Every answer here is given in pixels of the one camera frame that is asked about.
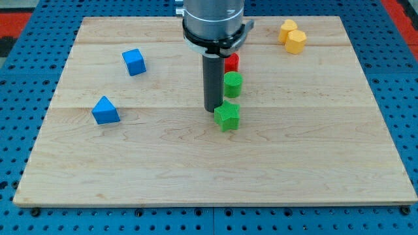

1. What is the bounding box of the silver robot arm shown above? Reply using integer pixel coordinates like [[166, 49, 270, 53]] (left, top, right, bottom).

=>
[[183, 0, 244, 35]]

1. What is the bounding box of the yellow hexagon block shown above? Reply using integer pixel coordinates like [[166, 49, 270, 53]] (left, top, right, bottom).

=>
[[285, 30, 307, 54]]

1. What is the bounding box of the green star block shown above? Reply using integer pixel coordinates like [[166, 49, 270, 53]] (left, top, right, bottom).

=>
[[214, 100, 240, 132]]

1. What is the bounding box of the green cylinder block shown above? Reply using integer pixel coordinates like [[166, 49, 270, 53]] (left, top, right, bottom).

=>
[[224, 71, 243, 98]]

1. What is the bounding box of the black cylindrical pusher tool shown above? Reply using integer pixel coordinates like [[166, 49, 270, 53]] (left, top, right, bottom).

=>
[[202, 56, 225, 113]]

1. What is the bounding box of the red block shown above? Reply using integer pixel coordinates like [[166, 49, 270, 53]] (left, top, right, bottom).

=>
[[224, 53, 240, 73]]

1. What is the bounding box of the wooden board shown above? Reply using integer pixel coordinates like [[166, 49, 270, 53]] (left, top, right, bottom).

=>
[[14, 16, 417, 208]]

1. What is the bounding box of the blue cube block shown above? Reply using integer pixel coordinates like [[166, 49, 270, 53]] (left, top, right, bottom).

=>
[[122, 48, 146, 76]]

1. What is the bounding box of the blue triangle block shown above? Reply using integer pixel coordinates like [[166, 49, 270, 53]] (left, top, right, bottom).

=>
[[91, 96, 120, 125]]

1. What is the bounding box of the yellow heart block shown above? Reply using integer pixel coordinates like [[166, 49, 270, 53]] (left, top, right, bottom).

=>
[[278, 19, 298, 43]]

